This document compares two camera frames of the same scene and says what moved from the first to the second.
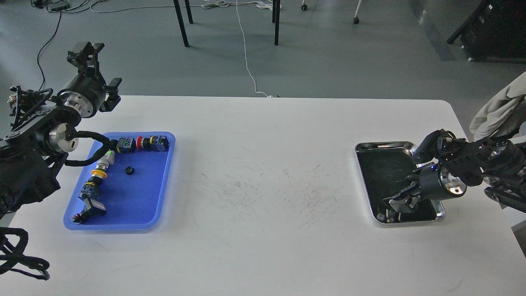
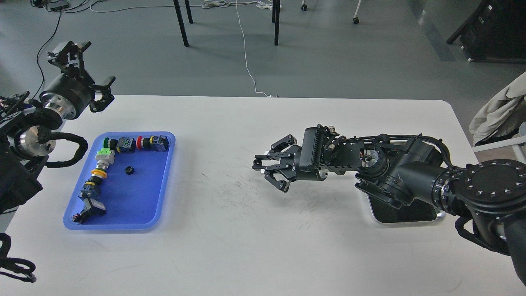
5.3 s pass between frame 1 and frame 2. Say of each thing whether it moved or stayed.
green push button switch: stayed
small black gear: stayed
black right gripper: moved
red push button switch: stayed
